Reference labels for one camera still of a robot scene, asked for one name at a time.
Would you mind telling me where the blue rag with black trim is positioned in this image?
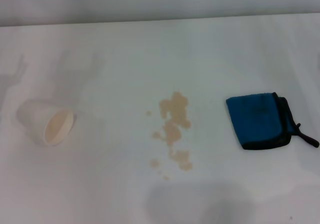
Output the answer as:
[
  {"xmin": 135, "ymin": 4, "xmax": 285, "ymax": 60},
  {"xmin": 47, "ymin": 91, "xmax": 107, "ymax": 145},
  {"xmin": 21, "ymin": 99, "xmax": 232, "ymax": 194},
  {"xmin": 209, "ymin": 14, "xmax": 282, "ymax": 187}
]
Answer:
[{"xmin": 225, "ymin": 92, "xmax": 320, "ymax": 151}]

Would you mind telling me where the white paper cup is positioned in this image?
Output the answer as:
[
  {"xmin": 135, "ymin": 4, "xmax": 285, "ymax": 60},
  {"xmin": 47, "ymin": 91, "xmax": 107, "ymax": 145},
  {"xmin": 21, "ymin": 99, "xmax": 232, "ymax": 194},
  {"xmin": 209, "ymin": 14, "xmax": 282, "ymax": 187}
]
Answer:
[{"xmin": 16, "ymin": 99, "xmax": 77, "ymax": 147}]

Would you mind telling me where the brown water stain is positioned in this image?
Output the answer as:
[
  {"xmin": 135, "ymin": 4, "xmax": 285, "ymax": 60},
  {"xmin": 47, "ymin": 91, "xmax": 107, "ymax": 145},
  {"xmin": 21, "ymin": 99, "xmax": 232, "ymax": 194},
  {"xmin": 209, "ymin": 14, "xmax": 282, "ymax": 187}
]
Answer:
[{"xmin": 146, "ymin": 91, "xmax": 194, "ymax": 181}]

